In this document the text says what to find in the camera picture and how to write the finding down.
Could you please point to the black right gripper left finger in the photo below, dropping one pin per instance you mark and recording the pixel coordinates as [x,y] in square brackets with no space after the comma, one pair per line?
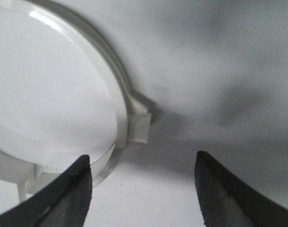
[62,203]

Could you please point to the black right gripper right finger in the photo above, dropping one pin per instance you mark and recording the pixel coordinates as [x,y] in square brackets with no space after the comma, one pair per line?
[227,201]

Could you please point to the white half-ring pipe clamp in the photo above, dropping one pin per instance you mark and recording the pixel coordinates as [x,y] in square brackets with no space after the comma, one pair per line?
[132,117]

